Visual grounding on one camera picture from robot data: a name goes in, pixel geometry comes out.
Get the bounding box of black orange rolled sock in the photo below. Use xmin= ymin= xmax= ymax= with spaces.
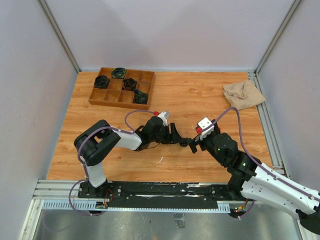
xmin=122 ymin=77 xmax=137 ymax=91

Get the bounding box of aluminium frame post left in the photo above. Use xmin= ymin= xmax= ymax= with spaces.
xmin=36 ymin=0 xmax=82 ymax=73

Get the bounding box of black rolled sock left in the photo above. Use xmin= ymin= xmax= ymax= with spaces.
xmin=94 ymin=75 xmax=110 ymax=89

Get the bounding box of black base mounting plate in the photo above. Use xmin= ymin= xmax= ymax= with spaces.
xmin=77 ymin=181 xmax=246 ymax=211

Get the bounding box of beige cloth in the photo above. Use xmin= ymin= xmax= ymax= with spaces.
xmin=223 ymin=80 xmax=266 ymax=110

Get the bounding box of black round charging case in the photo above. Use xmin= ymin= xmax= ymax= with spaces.
xmin=179 ymin=139 xmax=189 ymax=147

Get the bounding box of aluminium frame post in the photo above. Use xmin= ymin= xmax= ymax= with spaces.
xmin=254 ymin=0 xmax=304 ymax=75
xmin=36 ymin=0 xmax=82 ymax=73

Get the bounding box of dark green rolled sock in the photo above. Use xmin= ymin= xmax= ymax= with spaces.
xmin=133 ymin=89 xmax=149 ymax=105

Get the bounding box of aluminium frame post right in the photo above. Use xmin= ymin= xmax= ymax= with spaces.
xmin=254 ymin=0 xmax=304 ymax=75

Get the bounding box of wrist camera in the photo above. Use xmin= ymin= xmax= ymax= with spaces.
xmin=157 ymin=111 xmax=170 ymax=127
xmin=195 ymin=117 xmax=215 ymax=140

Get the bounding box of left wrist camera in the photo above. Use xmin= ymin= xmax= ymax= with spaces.
xmin=157 ymin=111 xmax=170 ymax=127

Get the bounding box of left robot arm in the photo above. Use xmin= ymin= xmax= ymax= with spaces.
xmin=73 ymin=116 xmax=190 ymax=198

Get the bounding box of green yellow rolled sock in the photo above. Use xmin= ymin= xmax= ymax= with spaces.
xmin=111 ymin=67 xmax=127 ymax=79

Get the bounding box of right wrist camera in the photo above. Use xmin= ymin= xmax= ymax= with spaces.
xmin=195 ymin=117 xmax=215 ymax=140

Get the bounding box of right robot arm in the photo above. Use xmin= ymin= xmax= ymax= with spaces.
xmin=188 ymin=129 xmax=320 ymax=235

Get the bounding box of wooden compartment tray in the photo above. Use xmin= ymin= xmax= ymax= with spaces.
xmin=88 ymin=67 xmax=156 ymax=110

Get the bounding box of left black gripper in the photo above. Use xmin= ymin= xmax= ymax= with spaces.
xmin=150 ymin=122 xmax=184 ymax=145

